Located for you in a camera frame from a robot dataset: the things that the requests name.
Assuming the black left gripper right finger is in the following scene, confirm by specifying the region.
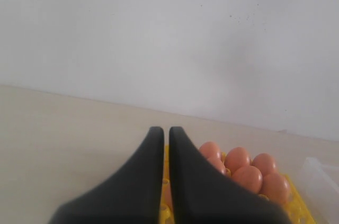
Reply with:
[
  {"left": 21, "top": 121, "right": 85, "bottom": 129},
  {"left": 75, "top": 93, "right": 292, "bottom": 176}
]
[{"left": 168, "top": 127, "right": 291, "bottom": 223}]

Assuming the brown egg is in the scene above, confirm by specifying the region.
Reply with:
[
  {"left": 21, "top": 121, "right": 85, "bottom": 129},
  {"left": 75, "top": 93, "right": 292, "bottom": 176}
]
[
  {"left": 199, "top": 141, "right": 221, "bottom": 160},
  {"left": 224, "top": 147, "right": 251, "bottom": 174},
  {"left": 260, "top": 173, "right": 291, "bottom": 205},
  {"left": 252, "top": 153, "right": 277, "bottom": 176},
  {"left": 207, "top": 157, "right": 227, "bottom": 175},
  {"left": 231, "top": 165, "right": 263, "bottom": 194}
]

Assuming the clear plastic container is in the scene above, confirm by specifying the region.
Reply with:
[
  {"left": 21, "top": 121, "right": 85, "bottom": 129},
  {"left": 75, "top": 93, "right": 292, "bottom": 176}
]
[{"left": 297, "top": 157, "right": 338, "bottom": 223}]

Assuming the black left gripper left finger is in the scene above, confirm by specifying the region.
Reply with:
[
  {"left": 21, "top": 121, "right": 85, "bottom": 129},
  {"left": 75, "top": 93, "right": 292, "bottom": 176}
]
[{"left": 50, "top": 127, "right": 164, "bottom": 223}]

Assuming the yellow plastic egg tray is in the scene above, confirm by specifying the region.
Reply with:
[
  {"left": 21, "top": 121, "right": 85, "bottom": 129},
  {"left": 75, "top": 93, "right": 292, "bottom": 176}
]
[{"left": 158, "top": 145, "right": 316, "bottom": 223}]

